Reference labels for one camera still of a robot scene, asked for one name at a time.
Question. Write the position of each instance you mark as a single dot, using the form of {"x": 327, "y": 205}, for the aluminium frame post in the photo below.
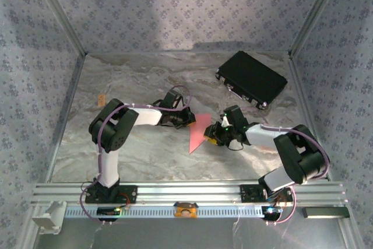
{"x": 316, "y": 13}

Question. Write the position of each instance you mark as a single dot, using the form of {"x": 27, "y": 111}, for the orange cartoon figure sticker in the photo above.
{"x": 185, "y": 210}

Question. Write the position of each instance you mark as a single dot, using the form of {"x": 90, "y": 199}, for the small circuit board with light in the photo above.
{"x": 271, "y": 212}
{"x": 107, "y": 211}

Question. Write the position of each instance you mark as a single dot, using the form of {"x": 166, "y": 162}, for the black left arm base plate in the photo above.
{"x": 128, "y": 195}

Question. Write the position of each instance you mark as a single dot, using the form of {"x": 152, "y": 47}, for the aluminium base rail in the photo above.
{"x": 189, "y": 192}

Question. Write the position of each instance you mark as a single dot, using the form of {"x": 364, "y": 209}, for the small orange tag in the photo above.
{"x": 101, "y": 100}

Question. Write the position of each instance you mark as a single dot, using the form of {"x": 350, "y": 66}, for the pink paper sheet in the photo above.
{"x": 199, "y": 132}

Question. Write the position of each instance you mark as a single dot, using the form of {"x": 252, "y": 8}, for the white plastic bracket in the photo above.
{"x": 48, "y": 217}

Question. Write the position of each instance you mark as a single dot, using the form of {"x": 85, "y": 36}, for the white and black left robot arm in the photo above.
{"x": 145, "y": 116}

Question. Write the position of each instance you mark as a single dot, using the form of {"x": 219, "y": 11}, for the aluminium table side rail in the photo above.
{"x": 303, "y": 97}
{"x": 66, "y": 115}

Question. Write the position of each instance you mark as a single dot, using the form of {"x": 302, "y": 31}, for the black hard case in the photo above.
{"x": 252, "y": 77}

